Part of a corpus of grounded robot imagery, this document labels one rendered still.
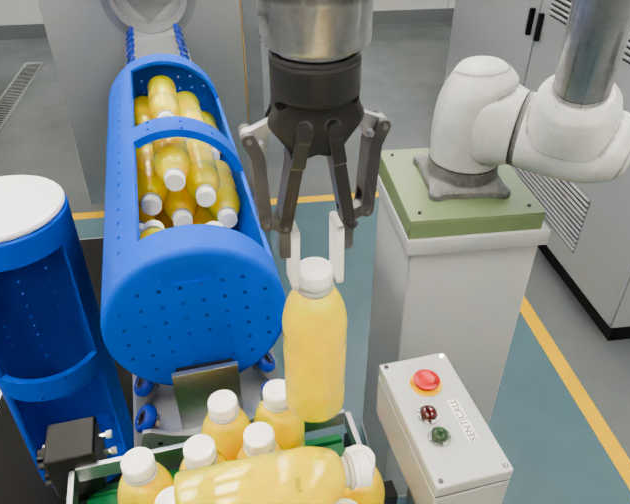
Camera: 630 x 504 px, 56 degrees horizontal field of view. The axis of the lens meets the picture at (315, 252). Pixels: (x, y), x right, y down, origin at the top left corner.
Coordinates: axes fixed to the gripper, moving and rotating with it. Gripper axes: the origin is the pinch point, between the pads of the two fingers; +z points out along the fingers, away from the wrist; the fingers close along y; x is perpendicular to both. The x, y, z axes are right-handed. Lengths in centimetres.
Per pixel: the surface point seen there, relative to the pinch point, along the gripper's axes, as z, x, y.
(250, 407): 44.9, -19.2, 6.2
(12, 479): 123, -74, 73
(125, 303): 22.0, -23.5, 22.3
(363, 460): 21.7, 10.1, -2.9
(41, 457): 38, -12, 37
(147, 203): 26, -57, 19
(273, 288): 23.7, -23.6, 0.5
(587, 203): 92, -125, -146
